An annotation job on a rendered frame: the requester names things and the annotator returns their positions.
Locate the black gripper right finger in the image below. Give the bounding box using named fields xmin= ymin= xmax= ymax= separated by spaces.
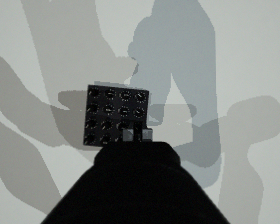
xmin=141 ymin=122 xmax=153 ymax=142

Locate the black knob box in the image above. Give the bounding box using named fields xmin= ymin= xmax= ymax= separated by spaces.
xmin=83 ymin=85 xmax=149 ymax=147

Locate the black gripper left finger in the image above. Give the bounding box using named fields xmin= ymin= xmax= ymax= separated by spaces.
xmin=123 ymin=122 xmax=135 ymax=141

